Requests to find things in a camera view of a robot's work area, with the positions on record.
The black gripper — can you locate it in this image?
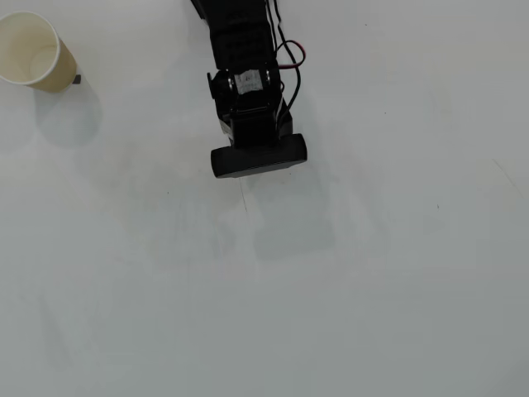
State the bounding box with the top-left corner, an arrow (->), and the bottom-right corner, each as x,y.
217,97 -> 295,149

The beige paper cup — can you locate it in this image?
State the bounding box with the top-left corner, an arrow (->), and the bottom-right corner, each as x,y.
0,11 -> 79,93

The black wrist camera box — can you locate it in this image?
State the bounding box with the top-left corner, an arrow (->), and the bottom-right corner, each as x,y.
210,133 -> 308,180

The black cable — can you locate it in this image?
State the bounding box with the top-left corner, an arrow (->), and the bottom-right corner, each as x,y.
264,0 -> 302,125

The red wire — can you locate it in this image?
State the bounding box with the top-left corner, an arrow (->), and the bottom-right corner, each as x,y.
275,39 -> 308,69

